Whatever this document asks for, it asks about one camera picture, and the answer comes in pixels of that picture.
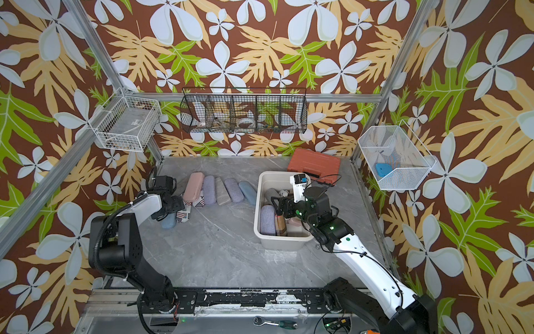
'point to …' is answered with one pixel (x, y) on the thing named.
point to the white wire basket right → (395, 158)
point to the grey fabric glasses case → (269, 193)
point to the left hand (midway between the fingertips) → (170, 205)
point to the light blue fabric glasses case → (247, 191)
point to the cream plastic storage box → (281, 181)
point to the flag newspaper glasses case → (184, 215)
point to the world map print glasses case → (284, 193)
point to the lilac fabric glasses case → (209, 190)
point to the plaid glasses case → (280, 225)
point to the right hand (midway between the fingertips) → (278, 196)
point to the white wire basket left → (126, 123)
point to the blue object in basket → (383, 168)
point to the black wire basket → (244, 110)
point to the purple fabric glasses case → (234, 190)
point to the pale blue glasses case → (170, 221)
